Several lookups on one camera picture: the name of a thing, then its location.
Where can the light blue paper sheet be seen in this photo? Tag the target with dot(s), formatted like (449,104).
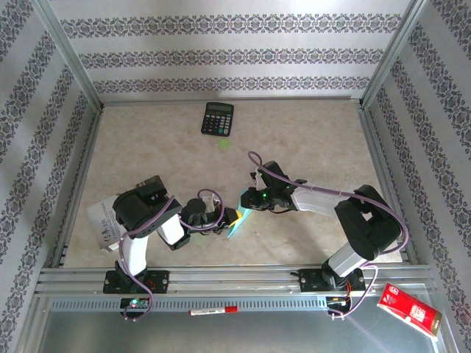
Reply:
(234,231)

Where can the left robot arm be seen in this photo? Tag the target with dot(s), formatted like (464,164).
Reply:
(132,209)

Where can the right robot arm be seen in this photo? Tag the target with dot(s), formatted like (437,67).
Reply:
(364,228)

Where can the grey metal sheet panel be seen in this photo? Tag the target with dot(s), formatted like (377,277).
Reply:
(239,334)

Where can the green round sticker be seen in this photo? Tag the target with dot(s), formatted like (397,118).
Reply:
(224,144)

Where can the black calculator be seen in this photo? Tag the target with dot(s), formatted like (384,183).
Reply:
(217,119)

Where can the red white marker pen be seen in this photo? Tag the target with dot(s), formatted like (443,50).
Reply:
(213,310)

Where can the small controller board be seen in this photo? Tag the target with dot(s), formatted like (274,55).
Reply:
(134,303)
(336,303)

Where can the red carton box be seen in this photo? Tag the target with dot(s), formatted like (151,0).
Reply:
(408,309)

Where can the aluminium mounting rail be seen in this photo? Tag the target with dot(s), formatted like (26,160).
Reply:
(228,279)

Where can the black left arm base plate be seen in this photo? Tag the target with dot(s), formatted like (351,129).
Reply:
(158,281)

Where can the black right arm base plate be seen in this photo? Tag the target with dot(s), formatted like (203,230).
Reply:
(309,281)

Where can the aluminium back rail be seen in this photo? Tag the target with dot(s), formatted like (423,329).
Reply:
(228,100)

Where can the aluminium side rail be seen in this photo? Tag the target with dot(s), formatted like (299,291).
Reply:
(79,184)
(382,176)

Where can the aluminium frame post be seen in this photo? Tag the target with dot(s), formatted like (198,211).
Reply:
(66,51)
(393,55)

